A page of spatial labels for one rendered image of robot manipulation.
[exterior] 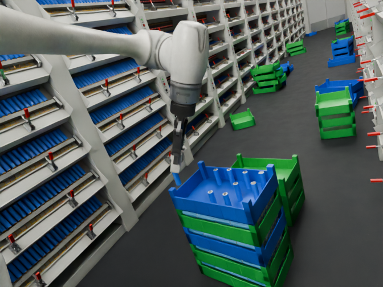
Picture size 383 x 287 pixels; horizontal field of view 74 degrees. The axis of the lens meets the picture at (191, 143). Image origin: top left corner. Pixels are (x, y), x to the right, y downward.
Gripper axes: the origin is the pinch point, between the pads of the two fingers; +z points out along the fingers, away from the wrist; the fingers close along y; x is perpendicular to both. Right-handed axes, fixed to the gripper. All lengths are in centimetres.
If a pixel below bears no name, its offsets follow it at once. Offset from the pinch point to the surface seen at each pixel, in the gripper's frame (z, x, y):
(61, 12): -39, -68, -54
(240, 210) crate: 3.9, 20.8, 14.6
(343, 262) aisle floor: 26, 61, 4
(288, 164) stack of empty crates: 11, 48, -35
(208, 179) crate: 12.9, 12.1, -13.7
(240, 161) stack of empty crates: 19, 28, -46
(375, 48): -42, 74, -52
